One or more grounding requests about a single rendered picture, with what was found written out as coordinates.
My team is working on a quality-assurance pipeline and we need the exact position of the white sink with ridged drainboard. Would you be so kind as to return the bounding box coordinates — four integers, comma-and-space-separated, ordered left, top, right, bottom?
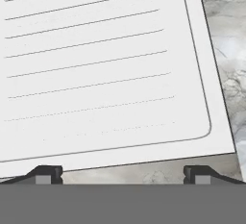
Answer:
0, 0, 237, 180

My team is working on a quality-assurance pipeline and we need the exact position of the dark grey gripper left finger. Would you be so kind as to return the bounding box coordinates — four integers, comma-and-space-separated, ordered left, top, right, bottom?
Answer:
0, 164, 64, 186

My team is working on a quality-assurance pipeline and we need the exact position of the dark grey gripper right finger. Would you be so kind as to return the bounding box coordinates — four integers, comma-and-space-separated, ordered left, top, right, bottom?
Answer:
183, 164, 246, 186

